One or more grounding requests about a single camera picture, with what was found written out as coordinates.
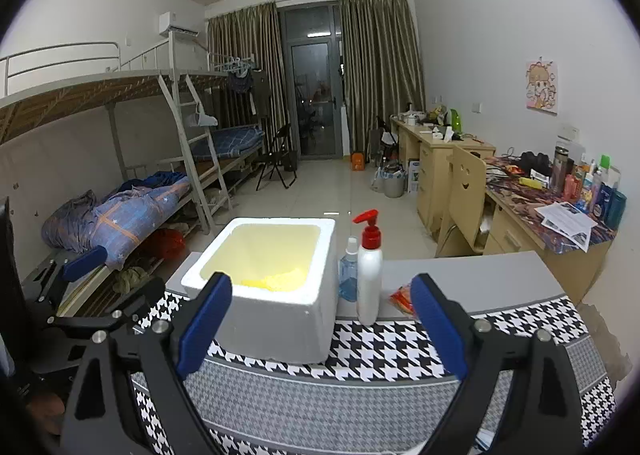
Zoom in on orange snack packet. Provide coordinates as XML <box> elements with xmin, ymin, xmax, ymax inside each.
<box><xmin>389</xmin><ymin>283</ymin><xmax>418</xmax><ymax>320</ymax></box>

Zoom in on white hanging cloth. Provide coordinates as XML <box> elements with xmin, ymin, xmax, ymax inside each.
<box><xmin>184</xmin><ymin>105</ymin><xmax>219</xmax><ymax>128</ymax></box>

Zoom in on red bag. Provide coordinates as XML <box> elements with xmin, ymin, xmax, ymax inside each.
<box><xmin>150</xmin><ymin>228</ymin><xmax>187</xmax><ymax>261</ymax></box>

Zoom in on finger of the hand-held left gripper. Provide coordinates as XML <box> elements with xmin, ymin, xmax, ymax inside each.
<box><xmin>46</xmin><ymin>279</ymin><xmax>167</xmax><ymax>335</ymax></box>
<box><xmin>47</xmin><ymin>245</ymin><xmax>108</xmax><ymax>287</ymax></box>

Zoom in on houndstooth table mat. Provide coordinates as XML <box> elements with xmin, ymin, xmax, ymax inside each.
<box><xmin>127</xmin><ymin>292</ymin><xmax>618</xmax><ymax>455</ymax></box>

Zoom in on metal bunk bed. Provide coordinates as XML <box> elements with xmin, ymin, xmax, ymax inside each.
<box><xmin>0</xmin><ymin>30</ymin><xmax>266</xmax><ymax>321</ymax></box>

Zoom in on white foam box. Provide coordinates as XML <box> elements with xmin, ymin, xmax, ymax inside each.
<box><xmin>181</xmin><ymin>218</ymin><xmax>337</xmax><ymax>366</ymax></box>

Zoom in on light wooden desk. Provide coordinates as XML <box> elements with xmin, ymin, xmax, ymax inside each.
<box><xmin>482</xmin><ymin>158</ymin><xmax>618</xmax><ymax>306</ymax></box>
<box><xmin>390</xmin><ymin>118</ymin><xmax>496</xmax><ymax>236</ymax></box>

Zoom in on blue checked bedding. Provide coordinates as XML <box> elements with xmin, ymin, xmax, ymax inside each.
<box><xmin>190</xmin><ymin>126</ymin><xmax>266</xmax><ymax>160</ymax></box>

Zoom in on wooden chair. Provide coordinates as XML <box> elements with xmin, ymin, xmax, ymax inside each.
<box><xmin>435</xmin><ymin>145</ymin><xmax>488</xmax><ymax>258</ymax></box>

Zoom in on white red pump bottle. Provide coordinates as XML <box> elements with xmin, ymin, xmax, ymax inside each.
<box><xmin>352</xmin><ymin>209</ymin><xmax>384</xmax><ymax>327</ymax></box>

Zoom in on black pouch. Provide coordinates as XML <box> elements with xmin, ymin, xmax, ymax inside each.
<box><xmin>520</xmin><ymin>151</ymin><xmax>553</xmax><ymax>178</ymax></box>

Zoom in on printed desk mat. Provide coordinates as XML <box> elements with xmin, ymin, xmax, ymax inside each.
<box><xmin>485</xmin><ymin>158</ymin><xmax>618</xmax><ymax>253</ymax></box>

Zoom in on glass balcony door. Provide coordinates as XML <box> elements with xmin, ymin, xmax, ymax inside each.
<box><xmin>277</xmin><ymin>2</ymin><xmax>346</xmax><ymax>161</ymax></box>

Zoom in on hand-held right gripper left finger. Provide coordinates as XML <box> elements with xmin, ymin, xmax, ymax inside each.
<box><xmin>60</xmin><ymin>272</ymin><xmax>234</xmax><ymax>455</ymax></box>

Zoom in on black folding chair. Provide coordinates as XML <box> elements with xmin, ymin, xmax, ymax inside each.
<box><xmin>255</xmin><ymin>124</ymin><xmax>298</xmax><ymax>192</ymax></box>

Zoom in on dark hanging clothes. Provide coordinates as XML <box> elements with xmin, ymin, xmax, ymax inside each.
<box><xmin>225</xmin><ymin>68</ymin><xmax>271</xmax><ymax>116</ymax></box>

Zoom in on white paper sheets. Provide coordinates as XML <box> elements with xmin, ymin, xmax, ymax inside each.
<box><xmin>534</xmin><ymin>202</ymin><xmax>598</xmax><ymax>252</ymax></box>

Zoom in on blue quilt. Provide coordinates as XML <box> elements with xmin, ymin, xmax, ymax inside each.
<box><xmin>41</xmin><ymin>170</ymin><xmax>193</xmax><ymax>271</ymax></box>

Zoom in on clear blue liquid bottle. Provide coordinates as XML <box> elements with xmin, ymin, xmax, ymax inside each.
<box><xmin>338</xmin><ymin>236</ymin><xmax>361</xmax><ymax>302</ymax></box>

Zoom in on black folding cart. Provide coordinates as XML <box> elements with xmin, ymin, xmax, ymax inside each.
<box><xmin>367</xmin><ymin>115</ymin><xmax>398</xmax><ymax>171</ymax></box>

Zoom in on person's left hand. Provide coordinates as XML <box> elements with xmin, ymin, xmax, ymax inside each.
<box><xmin>27</xmin><ymin>392</ymin><xmax>66</xmax><ymax>436</ymax></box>

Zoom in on metal bucket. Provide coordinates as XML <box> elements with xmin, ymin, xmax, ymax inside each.
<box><xmin>372</xmin><ymin>162</ymin><xmax>406</xmax><ymax>198</ymax></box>

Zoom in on row of toiletry bottles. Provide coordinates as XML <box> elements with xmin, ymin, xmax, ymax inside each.
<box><xmin>552</xmin><ymin>140</ymin><xmax>627</xmax><ymax>230</ymax></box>

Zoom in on brown curtain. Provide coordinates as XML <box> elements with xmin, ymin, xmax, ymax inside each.
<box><xmin>339</xmin><ymin>0</ymin><xmax>427</xmax><ymax>161</ymax></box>
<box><xmin>206</xmin><ymin>2</ymin><xmax>291</xmax><ymax>156</ymax></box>

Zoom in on white air conditioner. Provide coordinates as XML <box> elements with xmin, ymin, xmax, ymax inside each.
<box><xmin>157</xmin><ymin>11</ymin><xmax>199</xmax><ymax>38</ymax></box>

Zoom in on cartoon wall poster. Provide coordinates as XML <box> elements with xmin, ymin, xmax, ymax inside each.
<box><xmin>525</xmin><ymin>60</ymin><xmax>559</xmax><ymax>114</ymax></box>

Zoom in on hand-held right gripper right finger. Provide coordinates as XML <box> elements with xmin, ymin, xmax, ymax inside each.
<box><xmin>410</xmin><ymin>273</ymin><xmax>587</xmax><ymax>455</ymax></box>

